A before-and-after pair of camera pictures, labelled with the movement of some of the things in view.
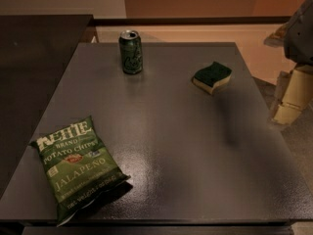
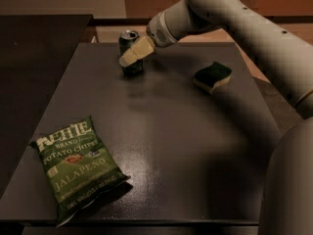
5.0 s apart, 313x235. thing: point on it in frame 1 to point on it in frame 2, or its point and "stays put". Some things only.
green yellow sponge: x=207 y=78 stays put
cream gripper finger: x=294 y=92 to x=142 y=48
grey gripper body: x=300 y=38 to x=156 y=31
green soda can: x=130 y=43 stays put
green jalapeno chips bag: x=79 y=166 stays put
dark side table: x=35 y=51 stays put
